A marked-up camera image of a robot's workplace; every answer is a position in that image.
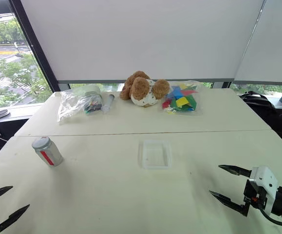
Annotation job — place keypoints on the black backpack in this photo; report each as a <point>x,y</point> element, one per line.
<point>272,114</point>

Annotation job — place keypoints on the silver can with red label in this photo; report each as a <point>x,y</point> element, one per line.
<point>54,156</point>

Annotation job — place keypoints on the brown teddy bear plush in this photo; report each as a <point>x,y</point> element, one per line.
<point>140,89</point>

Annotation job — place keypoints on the grey plastic syringe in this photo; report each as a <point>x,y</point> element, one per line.
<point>108,103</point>

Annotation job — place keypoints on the bag of coloured foam pieces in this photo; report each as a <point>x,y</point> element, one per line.
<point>182,100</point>

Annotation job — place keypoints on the narrow white roller blind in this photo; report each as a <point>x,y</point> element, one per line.
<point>272,48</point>

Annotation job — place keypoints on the jar with white lid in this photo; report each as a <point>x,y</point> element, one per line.
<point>93,97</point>

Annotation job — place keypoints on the clear plastic tray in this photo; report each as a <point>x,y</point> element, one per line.
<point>155,154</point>

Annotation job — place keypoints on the clear plastic bag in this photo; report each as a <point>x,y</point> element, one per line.
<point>69,107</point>

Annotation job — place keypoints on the black window frame pillar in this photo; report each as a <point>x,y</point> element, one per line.
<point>36,48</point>

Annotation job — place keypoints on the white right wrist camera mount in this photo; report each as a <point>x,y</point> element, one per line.
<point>265,178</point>

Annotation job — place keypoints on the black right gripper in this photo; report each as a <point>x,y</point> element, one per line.
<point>254,192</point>

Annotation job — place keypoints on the wide white roller blind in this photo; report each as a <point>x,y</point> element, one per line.
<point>140,39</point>

